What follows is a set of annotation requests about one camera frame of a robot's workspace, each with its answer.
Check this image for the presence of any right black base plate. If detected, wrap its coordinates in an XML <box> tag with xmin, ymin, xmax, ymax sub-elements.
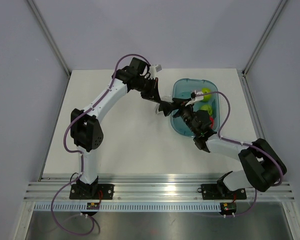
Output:
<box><xmin>197</xmin><ymin>183</ymin><xmax>247</xmax><ymax>200</ymax></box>

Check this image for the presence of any left small circuit board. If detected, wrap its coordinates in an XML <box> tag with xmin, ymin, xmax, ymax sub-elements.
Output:
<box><xmin>86</xmin><ymin>202</ymin><xmax>100</xmax><ymax>210</ymax></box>

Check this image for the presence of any yellow-green bumpy fruit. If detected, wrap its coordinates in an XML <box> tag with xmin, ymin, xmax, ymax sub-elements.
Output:
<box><xmin>200</xmin><ymin>104</ymin><xmax>213</xmax><ymax>116</ymax></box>

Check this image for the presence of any teal plastic tray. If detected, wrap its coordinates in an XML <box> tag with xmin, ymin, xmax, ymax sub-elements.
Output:
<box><xmin>170</xmin><ymin>78</ymin><xmax>220</xmax><ymax>138</ymax></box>

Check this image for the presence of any small circuit board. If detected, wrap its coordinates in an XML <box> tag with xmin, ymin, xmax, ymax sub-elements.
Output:
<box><xmin>86</xmin><ymin>202</ymin><xmax>100</xmax><ymax>210</ymax></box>
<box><xmin>220</xmin><ymin>202</ymin><xmax>237</xmax><ymax>214</ymax></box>

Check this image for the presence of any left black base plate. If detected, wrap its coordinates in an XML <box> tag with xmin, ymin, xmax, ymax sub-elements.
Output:
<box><xmin>69</xmin><ymin>183</ymin><xmax>114</xmax><ymax>200</ymax></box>

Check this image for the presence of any aluminium frame post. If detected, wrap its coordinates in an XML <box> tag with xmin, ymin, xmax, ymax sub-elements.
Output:
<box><xmin>241</xmin><ymin>0</ymin><xmax>290</xmax><ymax>78</ymax></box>
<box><xmin>25</xmin><ymin>0</ymin><xmax>72</xmax><ymax>78</ymax></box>

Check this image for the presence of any red apple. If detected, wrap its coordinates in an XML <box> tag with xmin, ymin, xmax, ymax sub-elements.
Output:
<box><xmin>209</xmin><ymin>116</ymin><xmax>215</xmax><ymax>129</ymax></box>

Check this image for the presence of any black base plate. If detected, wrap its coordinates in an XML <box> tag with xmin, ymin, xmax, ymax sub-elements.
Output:
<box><xmin>197</xmin><ymin>183</ymin><xmax>247</xmax><ymax>200</ymax></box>
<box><xmin>69</xmin><ymin>183</ymin><xmax>114</xmax><ymax>200</ymax></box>

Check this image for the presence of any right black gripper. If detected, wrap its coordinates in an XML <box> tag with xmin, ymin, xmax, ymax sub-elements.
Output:
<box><xmin>160</xmin><ymin>97</ymin><xmax>199</xmax><ymax>136</ymax></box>

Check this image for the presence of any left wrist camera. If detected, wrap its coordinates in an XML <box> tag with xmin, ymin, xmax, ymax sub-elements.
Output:
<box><xmin>149</xmin><ymin>64</ymin><xmax>162</xmax><ymax>78</ymax></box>

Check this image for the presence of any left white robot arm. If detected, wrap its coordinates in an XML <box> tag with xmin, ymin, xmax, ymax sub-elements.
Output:
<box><xmin>69</xmin><ymin>57</ymin><xmax>162</xmax><ymax>200</ymax></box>

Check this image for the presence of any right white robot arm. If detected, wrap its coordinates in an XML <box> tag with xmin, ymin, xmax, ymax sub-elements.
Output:
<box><xmin>158</xmin><ymin>98</ymin><xmax>287</xmax><ymax>198</ymax></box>

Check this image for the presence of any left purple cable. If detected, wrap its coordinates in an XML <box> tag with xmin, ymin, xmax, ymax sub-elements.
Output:
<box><xmin>50</xmin><ymin>53</ymin><xmax>153</xmax><ymax>236</ymax></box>

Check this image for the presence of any aluminium mounting rail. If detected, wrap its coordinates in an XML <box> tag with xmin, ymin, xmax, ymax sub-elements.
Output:
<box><xmin>23</xmin><ymin>174</ymin><xmax>295</xmax><ymax>202</ymax></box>

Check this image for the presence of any left aluminium frame post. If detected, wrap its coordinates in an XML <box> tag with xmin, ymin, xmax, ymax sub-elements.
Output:
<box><xmin>25</xmin><ymin>0</ymin><xmax>72</xmax><ymax>78</ymax></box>

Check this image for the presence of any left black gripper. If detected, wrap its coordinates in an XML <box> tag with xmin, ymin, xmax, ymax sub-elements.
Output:
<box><xmin>134</xmin><ymin>76</ymin><xmax>161</xmax><ymax>103</ymax></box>

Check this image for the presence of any right small circuit board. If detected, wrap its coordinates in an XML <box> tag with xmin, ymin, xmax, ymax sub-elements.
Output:
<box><xmin>220</xmin><ymin>202</ymin><xmax>237</xmax><ymax>214</ymax></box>

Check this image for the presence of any white slotted cable duct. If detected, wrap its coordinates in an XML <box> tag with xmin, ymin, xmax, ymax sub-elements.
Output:
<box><xmin>34</xmin><ymin>202</ymin><xmax>221</xmax><ymax>213</ymax></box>

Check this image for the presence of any green apple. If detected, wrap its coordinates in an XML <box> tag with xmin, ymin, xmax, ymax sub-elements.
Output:
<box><xmin>201</xmin><ymin>87</ymin><xmax>212</xmax><ymax>103</ymax></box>

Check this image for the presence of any right aluminium frame post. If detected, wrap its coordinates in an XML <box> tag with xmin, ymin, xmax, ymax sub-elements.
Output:
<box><xmin>241</xmin><ymin>0</ymin><xmax>290</xmax><ymax>78</ymax></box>

